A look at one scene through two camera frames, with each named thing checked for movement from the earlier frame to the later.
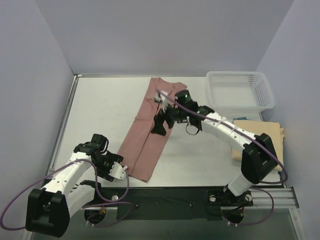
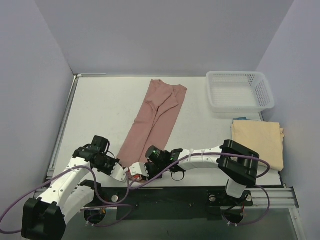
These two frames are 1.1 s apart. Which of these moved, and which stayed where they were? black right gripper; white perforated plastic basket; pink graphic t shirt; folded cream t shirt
Moved: black right gripper
Stayed: pink graphic t shirt; folded cream t shirt; white perforated plastic basket
